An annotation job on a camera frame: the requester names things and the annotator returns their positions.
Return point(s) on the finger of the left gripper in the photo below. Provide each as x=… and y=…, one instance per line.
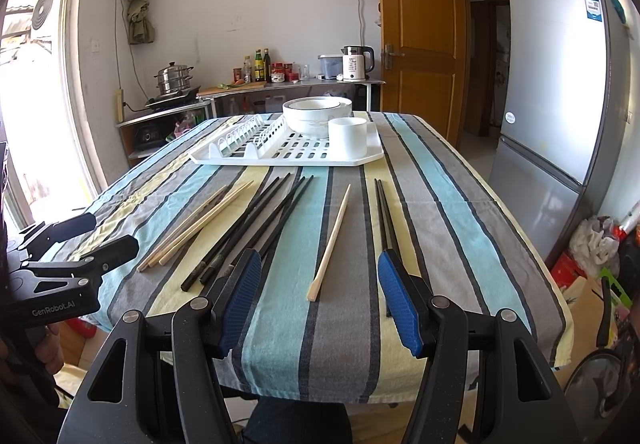
x=39, y=238
x=92, y=265

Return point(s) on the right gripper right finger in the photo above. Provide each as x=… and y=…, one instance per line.
x=518, y=399

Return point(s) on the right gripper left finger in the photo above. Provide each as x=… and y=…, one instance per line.
x=154, y=380

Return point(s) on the black chopstick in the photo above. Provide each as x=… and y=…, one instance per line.
x=392, y=241
x=290, y=203
x=379, y=192
x=262, y=228
x=215, y=265
x=199, y=268

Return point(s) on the metal kitchen shelf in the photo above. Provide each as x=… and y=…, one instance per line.
x=144, y=131

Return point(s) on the person's left hand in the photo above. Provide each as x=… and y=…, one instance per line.
x=49, y=350

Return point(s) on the induction cooker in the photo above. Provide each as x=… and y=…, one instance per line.
x=173, y=100

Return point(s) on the striped tablecloth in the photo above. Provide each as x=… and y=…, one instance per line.
x=452, y=230

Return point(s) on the white plastic dish rack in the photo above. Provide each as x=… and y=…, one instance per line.
x=261, y=143

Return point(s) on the steel steamer pot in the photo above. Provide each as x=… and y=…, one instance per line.
x=175, y=77

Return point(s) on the green label oil bottle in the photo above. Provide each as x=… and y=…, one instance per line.
x=259, y=70

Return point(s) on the large white ceramic bowl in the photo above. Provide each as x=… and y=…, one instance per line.
x=310, y=116

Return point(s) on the dark soy sauce bottle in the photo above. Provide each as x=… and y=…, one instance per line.
x=267, y=64

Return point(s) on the white utensil holder cup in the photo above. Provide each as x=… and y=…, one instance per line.
x=348, y=138

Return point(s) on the grey plastic container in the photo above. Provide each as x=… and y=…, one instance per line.
x=331, y=66

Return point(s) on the silver refrigerator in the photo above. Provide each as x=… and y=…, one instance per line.
x=564, y=118

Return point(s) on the white electric kettle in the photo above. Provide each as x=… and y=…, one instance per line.
x=358, y=62

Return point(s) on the wooden door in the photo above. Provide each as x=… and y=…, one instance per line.
x=425, y=61

